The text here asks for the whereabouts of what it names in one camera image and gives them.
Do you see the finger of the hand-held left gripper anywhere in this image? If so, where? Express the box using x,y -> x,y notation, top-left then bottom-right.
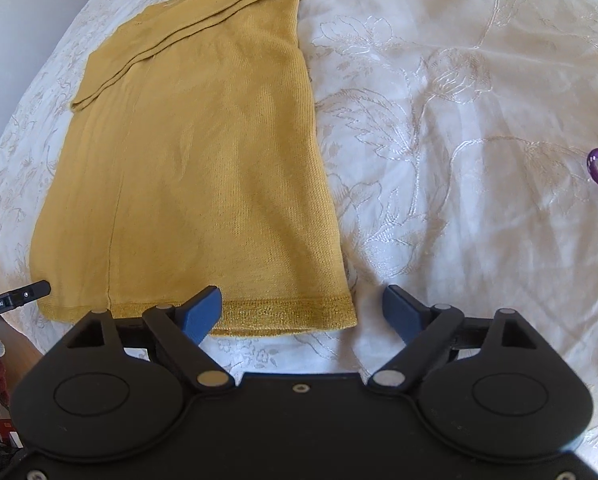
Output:
2,281 -> 51,307

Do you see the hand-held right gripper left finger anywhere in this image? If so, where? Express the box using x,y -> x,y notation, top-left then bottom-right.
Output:
68,285 -> 232,393

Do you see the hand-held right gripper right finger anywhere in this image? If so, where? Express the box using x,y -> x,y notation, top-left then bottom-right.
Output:
368,284 -> 540,393

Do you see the yellow knit sweater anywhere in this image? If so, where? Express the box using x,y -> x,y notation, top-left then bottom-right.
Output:
29,0 -> 357,337

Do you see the white floral bedspread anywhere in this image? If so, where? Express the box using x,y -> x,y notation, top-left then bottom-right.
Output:
0,0 -> 598,461

